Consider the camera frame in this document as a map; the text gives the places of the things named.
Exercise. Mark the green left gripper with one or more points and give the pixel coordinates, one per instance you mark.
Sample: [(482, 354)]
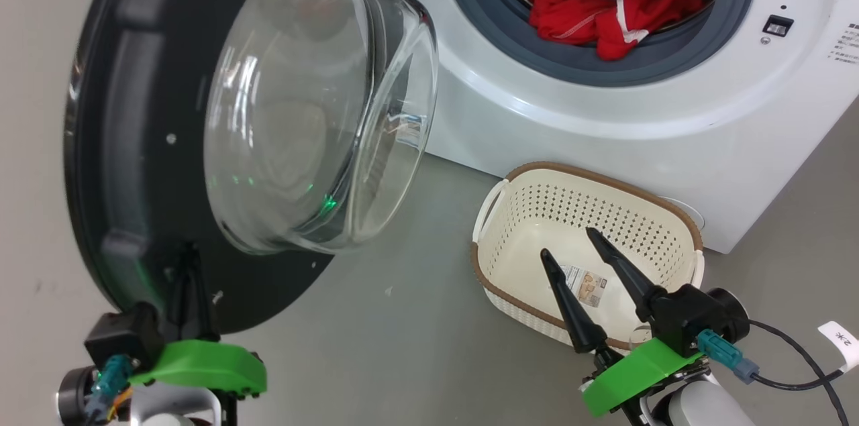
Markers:
[(201, 369)]

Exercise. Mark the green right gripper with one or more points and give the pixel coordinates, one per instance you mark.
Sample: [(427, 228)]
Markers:
[(637, 376)]

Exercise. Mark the black round glass washer door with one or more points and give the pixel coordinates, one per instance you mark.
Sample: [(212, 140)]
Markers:
[(134, 144)]

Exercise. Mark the red garment with white stripes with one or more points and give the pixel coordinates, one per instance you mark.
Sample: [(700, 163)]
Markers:
[(570, 10)]

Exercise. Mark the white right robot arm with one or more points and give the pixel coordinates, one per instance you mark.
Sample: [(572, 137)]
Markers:
[(698, 409)]

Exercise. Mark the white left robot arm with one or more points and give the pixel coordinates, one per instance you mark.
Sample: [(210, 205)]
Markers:
[(171, 409)]

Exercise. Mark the cream basket with brown rim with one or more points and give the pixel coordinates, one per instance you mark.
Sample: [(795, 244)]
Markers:
[(537, 211)]

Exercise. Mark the white front-load washing machine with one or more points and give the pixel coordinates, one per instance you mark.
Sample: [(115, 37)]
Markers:
[(537, 117)]

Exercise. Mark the black door lock socket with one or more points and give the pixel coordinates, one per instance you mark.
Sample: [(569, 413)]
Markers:
[(778, 26)]

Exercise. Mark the white round filter cover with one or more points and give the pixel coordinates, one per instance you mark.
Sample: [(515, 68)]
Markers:
[(691, 215)]

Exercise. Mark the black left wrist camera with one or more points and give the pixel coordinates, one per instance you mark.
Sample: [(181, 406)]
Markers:
[(124, 339)]

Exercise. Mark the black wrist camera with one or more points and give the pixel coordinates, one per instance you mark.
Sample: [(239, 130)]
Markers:
[(691, 318), (124, 339)]

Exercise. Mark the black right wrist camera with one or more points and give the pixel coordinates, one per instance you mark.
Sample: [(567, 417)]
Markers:
[(691, 318)]

